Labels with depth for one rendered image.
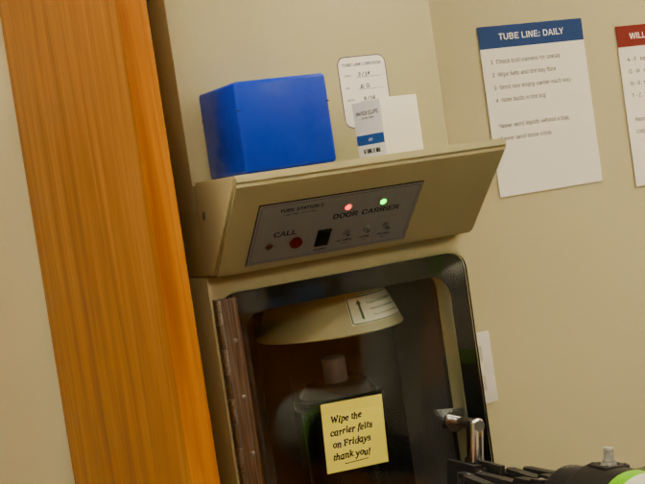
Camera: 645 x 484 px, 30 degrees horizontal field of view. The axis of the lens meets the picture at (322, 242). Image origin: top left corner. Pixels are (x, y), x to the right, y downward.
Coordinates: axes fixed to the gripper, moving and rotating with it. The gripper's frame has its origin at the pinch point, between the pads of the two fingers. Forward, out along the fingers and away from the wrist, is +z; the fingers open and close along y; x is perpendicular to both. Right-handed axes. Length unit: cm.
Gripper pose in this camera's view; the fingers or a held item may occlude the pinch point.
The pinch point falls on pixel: (475, 475)
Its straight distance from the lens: 137.4
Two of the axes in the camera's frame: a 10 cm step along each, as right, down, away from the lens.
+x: 0.3, 10.0, -0.1
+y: -9.0, 0.2, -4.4
